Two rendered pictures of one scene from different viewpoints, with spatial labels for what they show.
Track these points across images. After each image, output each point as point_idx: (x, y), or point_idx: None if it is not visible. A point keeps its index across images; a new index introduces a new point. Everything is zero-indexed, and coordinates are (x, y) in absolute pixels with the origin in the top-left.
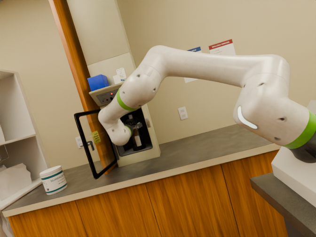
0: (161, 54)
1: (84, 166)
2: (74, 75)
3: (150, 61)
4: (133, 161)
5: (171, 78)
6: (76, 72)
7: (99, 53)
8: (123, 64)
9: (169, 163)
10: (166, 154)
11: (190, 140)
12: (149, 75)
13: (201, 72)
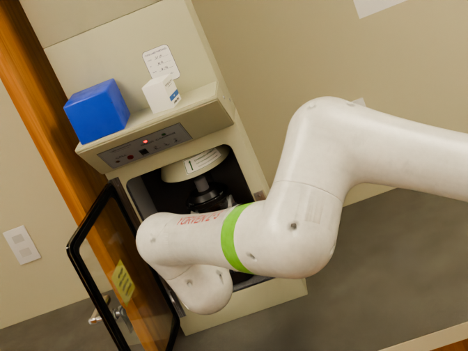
0: (340, 143)
1: (58, 323)
2: (15, 97)
3: (313, 170)
4: (228, 317)
5: (310, 7)
6: (21, 86)
7: (79, 7)
8: (166, 33)
9: (349, 333)
10: (327, 288)
11: (391, 219)
12: (320, 220)
13: (448, 192)
